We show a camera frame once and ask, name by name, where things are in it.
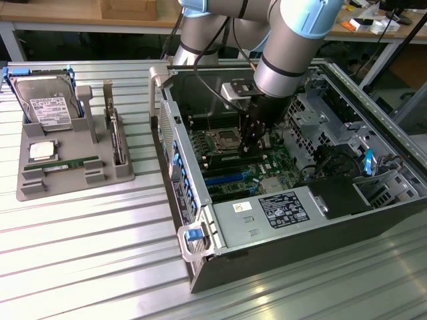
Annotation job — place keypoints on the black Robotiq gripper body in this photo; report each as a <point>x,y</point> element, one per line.
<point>273,111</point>

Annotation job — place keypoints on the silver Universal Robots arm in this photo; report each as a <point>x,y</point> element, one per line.
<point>293,43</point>

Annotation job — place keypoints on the black RAM slot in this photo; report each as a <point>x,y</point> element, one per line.
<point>230,160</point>
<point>237,164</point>
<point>213,117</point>
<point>215,124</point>

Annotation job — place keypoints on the CPU socket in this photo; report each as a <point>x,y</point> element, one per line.
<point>227,138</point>

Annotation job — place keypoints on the green motherboard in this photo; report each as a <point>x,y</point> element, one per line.
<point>277,163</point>

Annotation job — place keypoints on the locking lever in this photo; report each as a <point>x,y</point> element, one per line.
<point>209,121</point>

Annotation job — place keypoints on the metal drive cage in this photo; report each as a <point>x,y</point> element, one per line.
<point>320,120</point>

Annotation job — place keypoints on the blue expansion slot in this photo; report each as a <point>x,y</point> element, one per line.
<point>225,179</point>

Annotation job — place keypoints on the silver chipset heatsink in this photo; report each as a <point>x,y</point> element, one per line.
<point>270,186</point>

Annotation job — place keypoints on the black expansion slot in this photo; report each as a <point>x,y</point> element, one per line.
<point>230,194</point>

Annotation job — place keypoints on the grey power supply unit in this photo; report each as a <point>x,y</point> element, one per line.
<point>240,226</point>

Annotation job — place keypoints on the black plastic shroud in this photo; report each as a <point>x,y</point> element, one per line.
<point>337,196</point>

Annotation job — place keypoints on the blue drive bay clip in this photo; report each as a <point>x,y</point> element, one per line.
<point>368,161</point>

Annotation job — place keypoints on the open black PC case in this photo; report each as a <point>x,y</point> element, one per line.
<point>300,240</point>

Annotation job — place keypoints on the orange and white box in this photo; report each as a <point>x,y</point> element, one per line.
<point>357,25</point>

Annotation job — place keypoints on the wooden workbench with clutter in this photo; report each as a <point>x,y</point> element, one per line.
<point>367,35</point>

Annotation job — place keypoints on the white tape roll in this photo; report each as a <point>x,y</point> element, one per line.
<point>377,27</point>

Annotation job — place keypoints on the grey metal cabinet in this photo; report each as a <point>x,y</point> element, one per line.
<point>410,110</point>

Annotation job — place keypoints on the black tripod pole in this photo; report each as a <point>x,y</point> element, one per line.
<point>412,38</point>

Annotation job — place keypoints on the black computer mouse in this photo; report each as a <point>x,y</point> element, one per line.
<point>405,19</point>

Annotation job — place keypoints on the grey parts rack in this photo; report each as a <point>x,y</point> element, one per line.
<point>76,150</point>

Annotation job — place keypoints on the cardboard box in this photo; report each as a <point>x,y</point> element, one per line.
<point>126,8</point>

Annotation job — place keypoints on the silver CPU chip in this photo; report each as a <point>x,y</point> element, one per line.
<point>41,151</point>

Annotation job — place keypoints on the graphics card with bracket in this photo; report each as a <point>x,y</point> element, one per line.
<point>116,140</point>

